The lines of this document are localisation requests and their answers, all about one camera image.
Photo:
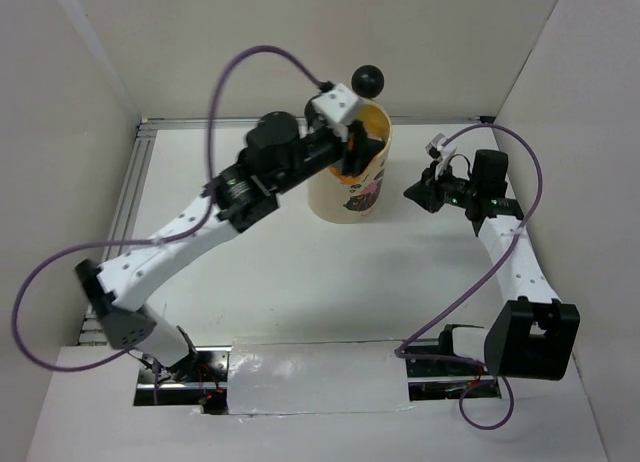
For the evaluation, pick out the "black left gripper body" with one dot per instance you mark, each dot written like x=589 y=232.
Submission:
x=352 y=160

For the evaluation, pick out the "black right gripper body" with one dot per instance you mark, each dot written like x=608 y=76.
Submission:
x=455 y=191

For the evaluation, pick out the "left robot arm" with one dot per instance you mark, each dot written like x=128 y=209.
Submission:
x=276 y=158

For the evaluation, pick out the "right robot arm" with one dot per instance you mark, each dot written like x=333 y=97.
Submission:
x=533 y=335

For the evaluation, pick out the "cream cat-print bin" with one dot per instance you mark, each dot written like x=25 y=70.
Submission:
x=345 y=199

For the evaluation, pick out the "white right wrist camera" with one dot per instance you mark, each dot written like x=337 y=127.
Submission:
x=441 y=150

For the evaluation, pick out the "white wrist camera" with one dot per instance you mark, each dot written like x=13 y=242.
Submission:
x=441 y=150
x=339 y=107

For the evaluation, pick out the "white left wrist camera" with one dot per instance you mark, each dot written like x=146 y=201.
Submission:
x=339 y=107

